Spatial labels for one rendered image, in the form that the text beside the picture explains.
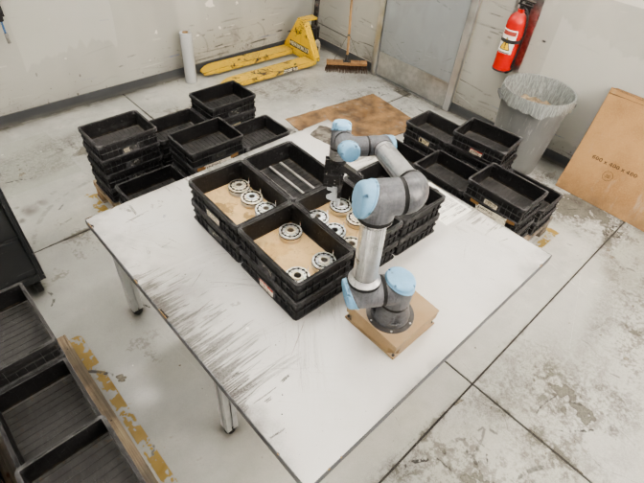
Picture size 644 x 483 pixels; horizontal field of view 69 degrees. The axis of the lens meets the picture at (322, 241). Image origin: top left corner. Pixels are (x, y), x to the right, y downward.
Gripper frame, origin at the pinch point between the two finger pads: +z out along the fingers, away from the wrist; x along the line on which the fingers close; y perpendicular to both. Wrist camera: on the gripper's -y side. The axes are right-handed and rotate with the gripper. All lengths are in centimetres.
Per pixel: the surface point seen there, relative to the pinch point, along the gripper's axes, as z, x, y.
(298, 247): 18.4, 11.1, 15.1
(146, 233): 30, -3, 87
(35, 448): 72, 80, 106
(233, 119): 36, -156, 77
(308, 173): 12.3, -42.5, 15.3
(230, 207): 16, -11, 49
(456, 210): 25, -42, -65
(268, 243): 18.3, 10.5, 27.9
